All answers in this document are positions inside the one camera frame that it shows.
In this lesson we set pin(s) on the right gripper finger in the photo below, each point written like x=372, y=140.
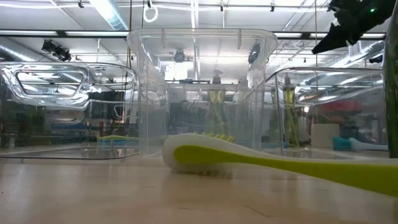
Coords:
x=334, y=40

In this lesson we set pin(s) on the clear low plastic bin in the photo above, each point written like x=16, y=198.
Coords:
x=326, y=70

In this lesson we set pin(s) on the black round ceiling fixture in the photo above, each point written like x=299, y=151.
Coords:
x=255, y=53
x=179, y=56

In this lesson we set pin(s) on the clear tall plastic bin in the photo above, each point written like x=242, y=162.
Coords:
x=149, y=93

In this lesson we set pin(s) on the clear shallow plastic tray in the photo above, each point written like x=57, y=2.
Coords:
x=74, y=104

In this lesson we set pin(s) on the black ceiling spotlight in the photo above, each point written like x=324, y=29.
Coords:
x=57, y=51

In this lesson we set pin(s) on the silver air duct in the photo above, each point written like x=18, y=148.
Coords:
x=109, y=14
x=367, y=49
x=15, y=53

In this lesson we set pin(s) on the black overhead frame bar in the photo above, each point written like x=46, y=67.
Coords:
x=61, y=33

